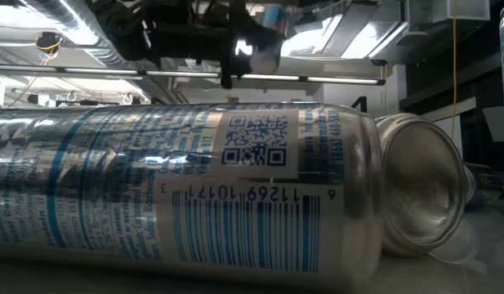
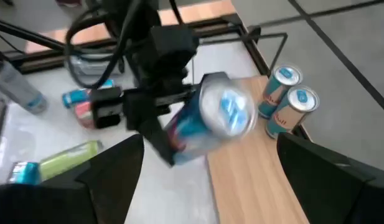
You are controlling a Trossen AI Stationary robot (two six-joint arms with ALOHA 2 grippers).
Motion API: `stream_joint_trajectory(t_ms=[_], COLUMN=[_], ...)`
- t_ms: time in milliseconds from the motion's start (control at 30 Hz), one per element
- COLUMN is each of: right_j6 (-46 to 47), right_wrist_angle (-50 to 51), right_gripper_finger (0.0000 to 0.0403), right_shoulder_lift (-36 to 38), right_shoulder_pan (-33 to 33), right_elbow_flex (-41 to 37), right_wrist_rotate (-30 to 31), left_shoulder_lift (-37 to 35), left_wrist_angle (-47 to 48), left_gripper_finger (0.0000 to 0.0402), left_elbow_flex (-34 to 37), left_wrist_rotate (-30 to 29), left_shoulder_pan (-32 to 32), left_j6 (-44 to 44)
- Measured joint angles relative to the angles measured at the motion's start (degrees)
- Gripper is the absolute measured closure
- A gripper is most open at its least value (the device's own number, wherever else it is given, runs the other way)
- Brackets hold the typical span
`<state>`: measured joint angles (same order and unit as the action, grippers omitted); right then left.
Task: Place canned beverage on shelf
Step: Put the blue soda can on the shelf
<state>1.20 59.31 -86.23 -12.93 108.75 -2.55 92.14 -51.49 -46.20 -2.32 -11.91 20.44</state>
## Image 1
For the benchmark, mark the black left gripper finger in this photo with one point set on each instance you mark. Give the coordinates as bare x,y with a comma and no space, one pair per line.
228,69

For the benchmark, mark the light blue Red Bull can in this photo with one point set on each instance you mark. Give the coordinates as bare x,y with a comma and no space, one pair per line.
268,57

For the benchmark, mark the silver tall beverage can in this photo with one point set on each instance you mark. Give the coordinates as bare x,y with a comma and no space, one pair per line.
423,183

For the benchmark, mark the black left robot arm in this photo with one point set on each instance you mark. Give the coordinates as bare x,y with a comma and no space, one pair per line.
121,28

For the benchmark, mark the overhead light bar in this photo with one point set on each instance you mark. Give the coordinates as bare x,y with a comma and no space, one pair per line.
182,74

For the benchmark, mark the blue silver Red Bull can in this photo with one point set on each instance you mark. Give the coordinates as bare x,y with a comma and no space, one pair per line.
153,183

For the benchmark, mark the grey rectangular air duct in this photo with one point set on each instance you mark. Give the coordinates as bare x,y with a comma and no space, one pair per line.
460,10

